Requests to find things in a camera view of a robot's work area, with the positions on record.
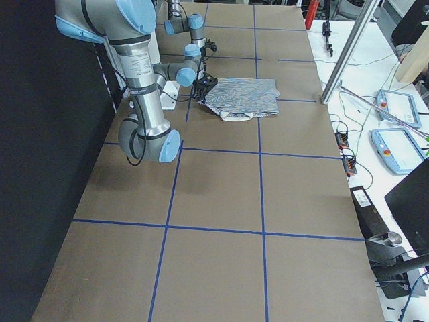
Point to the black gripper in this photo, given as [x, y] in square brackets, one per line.
[210, 44]
[201, 90]

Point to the blue teach pendant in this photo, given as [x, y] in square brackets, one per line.
[398, 149]
[400, 105]

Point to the aluminium frame post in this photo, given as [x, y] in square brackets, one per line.
[358, 28]

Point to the red cylinder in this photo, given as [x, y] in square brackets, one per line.
[311, 13]

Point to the black monitor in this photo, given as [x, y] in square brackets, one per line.
[408, 203]

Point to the far blue teach pendant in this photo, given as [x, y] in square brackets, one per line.
[400, 105]

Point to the black camera mount with knob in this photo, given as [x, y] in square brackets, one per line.
[397, 271]

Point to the black box with white label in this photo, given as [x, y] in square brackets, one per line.
[370, 221]

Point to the metal reacher grabber tool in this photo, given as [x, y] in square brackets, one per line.
[384, 112]

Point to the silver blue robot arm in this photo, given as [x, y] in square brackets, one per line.
[180, 22]
[128, 26]

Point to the black reacher grabber tool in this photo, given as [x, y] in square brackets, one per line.
[326, 30]

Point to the orange black connector strip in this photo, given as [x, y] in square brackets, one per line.
[347, 155]

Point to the near blue teach pendant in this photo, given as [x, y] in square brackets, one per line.
[398, 149]

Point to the navy white striped polo shirt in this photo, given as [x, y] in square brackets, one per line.
[242, 99]

